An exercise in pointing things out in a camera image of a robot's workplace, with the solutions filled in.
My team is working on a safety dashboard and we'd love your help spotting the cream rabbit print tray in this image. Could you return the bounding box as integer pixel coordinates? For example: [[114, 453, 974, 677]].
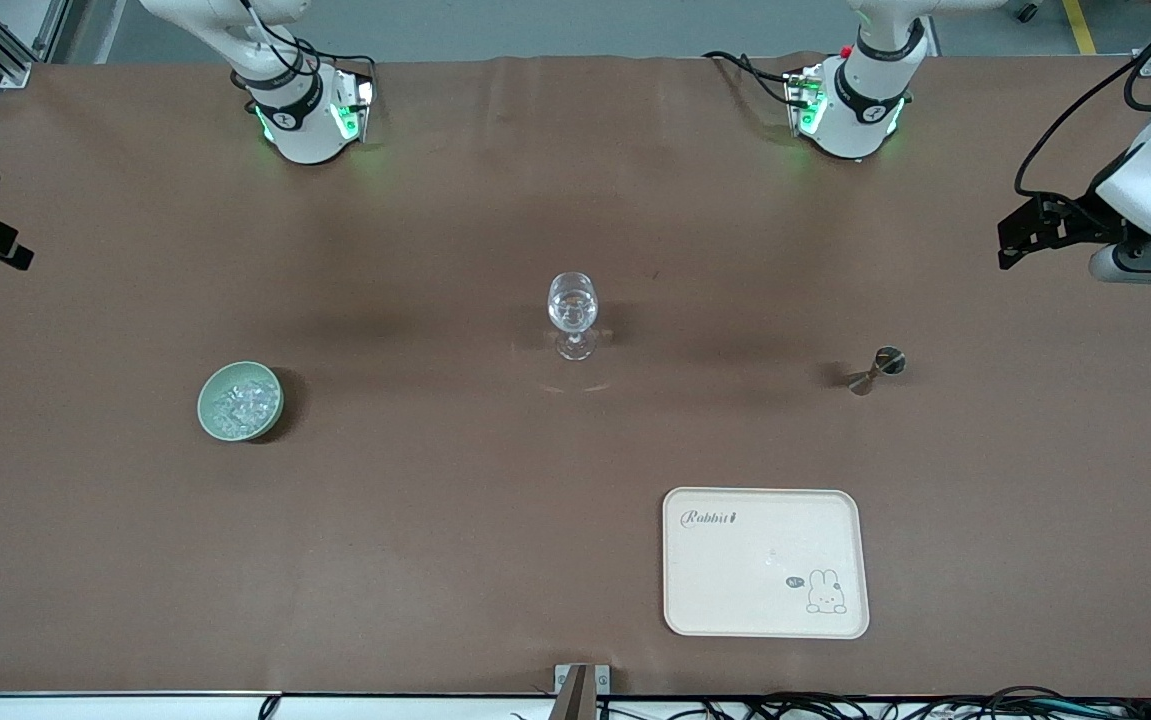
[[662, 486, 871, 640]]

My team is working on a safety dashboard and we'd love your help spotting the clear stemmed wine glass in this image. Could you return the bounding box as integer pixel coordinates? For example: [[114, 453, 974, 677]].
[[547, 271, 601, 362]]

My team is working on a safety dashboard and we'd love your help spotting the black cable bundle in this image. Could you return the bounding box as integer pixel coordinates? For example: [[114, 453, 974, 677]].
[[510, 686, 1151, 720]]

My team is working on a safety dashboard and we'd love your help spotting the grey metal mount bracket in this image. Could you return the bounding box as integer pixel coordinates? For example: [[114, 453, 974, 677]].
[[553, 663, 612, 720]]

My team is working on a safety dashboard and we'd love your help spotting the black base cable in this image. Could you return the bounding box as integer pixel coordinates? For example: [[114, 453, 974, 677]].
[[290, 38, 378, 83], [702, 50, 802, 109]]

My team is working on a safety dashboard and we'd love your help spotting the grey base connector box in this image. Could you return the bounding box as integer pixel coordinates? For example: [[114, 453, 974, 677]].
[[331, 68, 377, 143], [784, 65, 828, 137]]

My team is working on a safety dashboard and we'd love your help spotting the steel double jigger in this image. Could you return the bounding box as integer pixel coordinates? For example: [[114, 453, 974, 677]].
[[847, 346, 907, 397]]

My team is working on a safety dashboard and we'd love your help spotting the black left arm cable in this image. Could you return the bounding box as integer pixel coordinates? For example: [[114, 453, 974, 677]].
[[1013, 15, 1151, 201]]

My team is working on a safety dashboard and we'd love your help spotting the brown table mat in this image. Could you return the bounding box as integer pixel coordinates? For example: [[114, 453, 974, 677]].
[[0, 55, 1151, 698]]

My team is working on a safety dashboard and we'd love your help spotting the pale green bowl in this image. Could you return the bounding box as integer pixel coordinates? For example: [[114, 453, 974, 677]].
[[197, 361, 285, 443]]

